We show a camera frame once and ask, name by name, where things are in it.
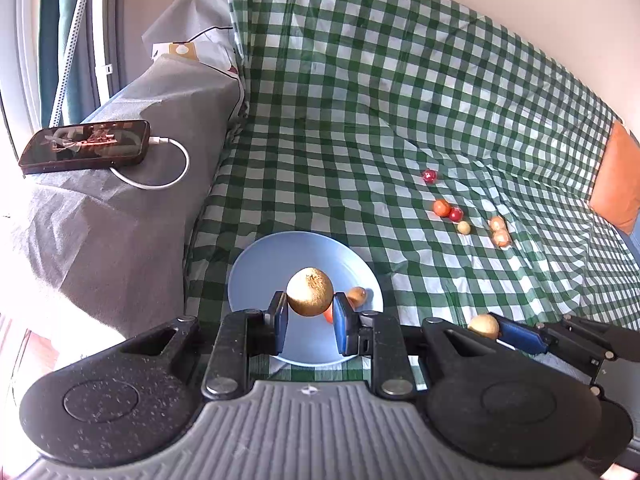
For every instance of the small beige round fruit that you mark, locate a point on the small beige round fruit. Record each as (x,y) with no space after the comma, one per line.
(463,227)

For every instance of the light blue plate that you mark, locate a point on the light blue plate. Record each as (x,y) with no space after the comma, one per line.
(305,255)

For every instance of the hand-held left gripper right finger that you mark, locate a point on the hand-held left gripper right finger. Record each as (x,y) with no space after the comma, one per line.
(344,329)

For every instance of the small yellow round fruit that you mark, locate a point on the small yellow round fruit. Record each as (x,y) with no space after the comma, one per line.
(483,326)

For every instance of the small brown fruit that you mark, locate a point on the small brown fruit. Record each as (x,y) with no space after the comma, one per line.
(357,295)

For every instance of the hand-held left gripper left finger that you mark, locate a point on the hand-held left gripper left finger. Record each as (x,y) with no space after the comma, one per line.
(278,327)

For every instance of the teal curtain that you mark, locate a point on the teal curtain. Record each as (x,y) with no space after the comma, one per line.
(65,10)

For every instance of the pale orange round fruit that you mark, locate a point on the pale orange round fruit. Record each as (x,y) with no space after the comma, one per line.
(496,223)
(501,238)

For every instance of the grey cloth cover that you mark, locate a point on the grey cloth cover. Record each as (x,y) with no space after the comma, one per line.
(150,125)

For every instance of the white dotted pole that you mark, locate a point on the white dotted pole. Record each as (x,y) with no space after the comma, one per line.
(72,45)

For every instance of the orange cushion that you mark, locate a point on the orange cushion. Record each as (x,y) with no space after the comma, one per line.
(617,180)

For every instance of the brown kiwi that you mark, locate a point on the brown kiwi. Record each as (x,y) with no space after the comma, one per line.
(310,292)

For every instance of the white window frame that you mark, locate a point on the white window frame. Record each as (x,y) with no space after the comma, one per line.
(107,25)

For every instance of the black smartphone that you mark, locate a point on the black smartphone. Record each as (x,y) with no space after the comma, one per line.
(85,145)

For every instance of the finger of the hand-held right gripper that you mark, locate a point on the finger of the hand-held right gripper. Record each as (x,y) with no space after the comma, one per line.
(520,337)

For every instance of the green checked blanket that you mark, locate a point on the green checked blanket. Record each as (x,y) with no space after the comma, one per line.
(375,100)

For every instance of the dark red cherry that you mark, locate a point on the dark red cherry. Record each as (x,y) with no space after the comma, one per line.
(429,176)

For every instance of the small orange fruit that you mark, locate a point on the small orange fruit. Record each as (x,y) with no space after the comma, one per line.
(328,315)

